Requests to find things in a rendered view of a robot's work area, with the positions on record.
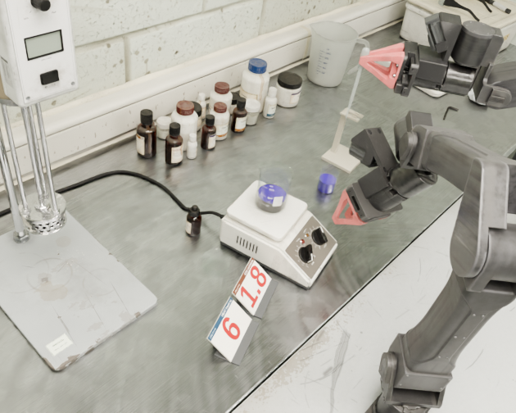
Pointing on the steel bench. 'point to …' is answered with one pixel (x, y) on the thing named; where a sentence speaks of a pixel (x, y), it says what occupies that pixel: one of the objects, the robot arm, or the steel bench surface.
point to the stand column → (5, 170)
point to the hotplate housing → (268, 248)
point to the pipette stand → (342, 158)
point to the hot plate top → (247, 210)
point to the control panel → (312, 247)
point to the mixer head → (28, 51)
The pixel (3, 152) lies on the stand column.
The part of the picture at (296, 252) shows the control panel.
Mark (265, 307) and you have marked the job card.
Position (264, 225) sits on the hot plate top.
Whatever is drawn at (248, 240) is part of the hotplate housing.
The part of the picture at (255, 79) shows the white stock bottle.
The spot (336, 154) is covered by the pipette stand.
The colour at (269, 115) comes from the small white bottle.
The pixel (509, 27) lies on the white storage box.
